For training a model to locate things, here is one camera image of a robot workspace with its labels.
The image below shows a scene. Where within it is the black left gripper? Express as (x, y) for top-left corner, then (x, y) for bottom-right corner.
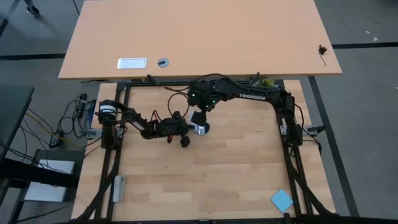
(155, 111), (200, 149)

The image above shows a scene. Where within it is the potted green succulent plant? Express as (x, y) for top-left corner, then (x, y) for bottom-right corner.
(253, 78), (279, 90)

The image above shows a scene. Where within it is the light wooden desk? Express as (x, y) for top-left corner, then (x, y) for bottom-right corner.
(58, 0), (343, 81)

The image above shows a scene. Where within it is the silver desk outlet plate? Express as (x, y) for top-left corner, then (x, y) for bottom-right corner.
(116, 57), (148, 70)

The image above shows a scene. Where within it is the grey rectangular metal plate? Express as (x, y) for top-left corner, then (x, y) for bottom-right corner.
(112, 174), (126, 203)

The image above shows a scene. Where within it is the black power strip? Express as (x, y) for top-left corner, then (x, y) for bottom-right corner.
(78, 93), (88, 118)

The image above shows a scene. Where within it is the blue sticky note pad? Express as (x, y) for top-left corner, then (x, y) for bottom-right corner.
(269, 189), (295, 214)

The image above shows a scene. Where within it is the black power adapter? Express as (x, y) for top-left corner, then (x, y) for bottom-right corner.
(49, 130), (65, 149)

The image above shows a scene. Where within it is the white box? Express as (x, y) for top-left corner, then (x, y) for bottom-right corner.
(24, 158), (77, 203)

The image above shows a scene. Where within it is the black side table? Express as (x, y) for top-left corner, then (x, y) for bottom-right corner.
(0, 85), (80, 190)

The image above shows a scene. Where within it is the person's foot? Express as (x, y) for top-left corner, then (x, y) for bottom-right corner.
(23, 0), (41, 16)

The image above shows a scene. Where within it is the black left wrist camera cable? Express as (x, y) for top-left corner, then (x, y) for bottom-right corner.
(167, 91), (190, 121)

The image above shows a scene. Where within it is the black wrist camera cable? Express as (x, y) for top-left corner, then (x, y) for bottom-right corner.
(167, 91), (190, 121)
(189, 73), (233, 86)

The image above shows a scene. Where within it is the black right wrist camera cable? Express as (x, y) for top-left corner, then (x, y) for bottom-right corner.
(189, 73), (233, 86)

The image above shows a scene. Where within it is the yellow floor cable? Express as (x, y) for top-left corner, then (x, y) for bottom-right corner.
(26, 112), (83, 149)

